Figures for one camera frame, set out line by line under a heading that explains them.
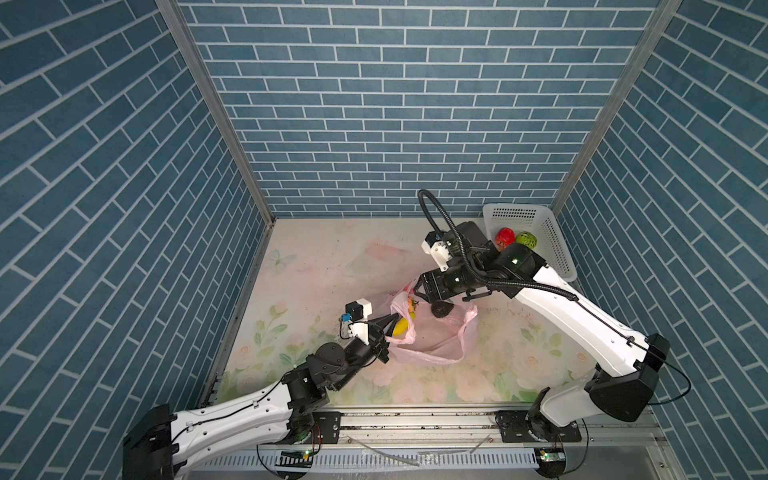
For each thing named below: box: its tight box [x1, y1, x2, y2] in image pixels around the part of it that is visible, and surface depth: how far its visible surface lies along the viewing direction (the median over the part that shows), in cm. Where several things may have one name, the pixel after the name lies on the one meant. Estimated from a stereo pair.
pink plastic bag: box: [386, 282, 478, 364], surface depth 72 cm
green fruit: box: [516, 231, 537, 249], surface depth 107 cm
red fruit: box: [495, 227, 515, 251], surface depth 110 cm
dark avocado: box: [430, 300, 455, 318], surface depth 93 cm
